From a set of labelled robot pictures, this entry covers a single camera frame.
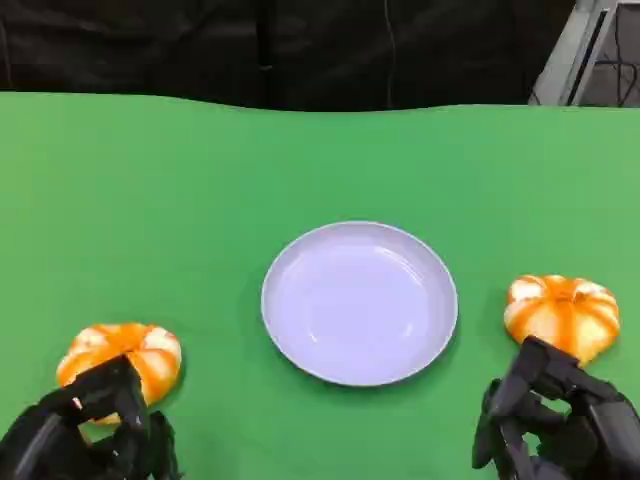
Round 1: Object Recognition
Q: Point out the lilac plate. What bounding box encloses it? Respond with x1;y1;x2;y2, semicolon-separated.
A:
260;220;460;388

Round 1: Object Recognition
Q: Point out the orange white toy bread roll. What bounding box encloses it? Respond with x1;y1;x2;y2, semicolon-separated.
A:
503;273;622;369
55;322;183;426

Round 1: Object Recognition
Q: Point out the black fabric curtain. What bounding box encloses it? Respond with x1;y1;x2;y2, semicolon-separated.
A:
0;0;577;112

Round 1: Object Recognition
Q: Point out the green table cloth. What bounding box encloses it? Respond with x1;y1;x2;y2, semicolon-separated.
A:
0;90;640;480

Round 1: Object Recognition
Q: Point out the black looped cable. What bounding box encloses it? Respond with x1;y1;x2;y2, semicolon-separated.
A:
597;49;640;107

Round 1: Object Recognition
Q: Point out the grey metal frame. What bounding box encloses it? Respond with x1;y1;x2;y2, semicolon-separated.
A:
528;0;626;106

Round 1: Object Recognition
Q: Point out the thin hanging cord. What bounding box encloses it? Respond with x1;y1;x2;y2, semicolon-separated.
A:
384;0;398;109

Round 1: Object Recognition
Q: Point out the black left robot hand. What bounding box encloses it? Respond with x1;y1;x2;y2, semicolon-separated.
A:
0;355;182;480

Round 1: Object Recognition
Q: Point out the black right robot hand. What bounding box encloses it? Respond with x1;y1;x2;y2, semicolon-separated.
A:
471;335;640;480

